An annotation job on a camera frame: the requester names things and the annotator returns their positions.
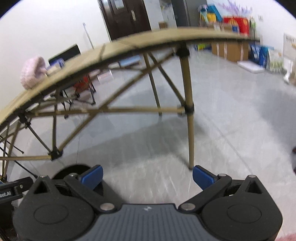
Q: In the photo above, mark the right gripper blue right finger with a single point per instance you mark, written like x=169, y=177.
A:
x=204, y=178

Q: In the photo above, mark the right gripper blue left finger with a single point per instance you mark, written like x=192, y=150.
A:
x=90, y=177

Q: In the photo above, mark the pink fluffy cloth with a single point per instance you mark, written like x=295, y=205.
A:
x=34, y=69

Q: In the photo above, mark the black folding chair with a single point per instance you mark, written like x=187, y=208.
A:
x=73, y=78

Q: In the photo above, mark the tan slatted folding table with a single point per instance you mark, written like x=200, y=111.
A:
x=156, y=47

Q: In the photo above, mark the large cardboard box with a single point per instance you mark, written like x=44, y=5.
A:
x=231, y=51

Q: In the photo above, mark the white mop pole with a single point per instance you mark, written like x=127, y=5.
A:
x=88, y=36

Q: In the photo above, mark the red gift box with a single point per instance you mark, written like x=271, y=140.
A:
x=240, y=22

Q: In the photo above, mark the dark brown door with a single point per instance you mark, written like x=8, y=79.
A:
x=125, y=17

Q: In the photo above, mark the grey refrigerator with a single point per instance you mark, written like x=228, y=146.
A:
x=175, y=13

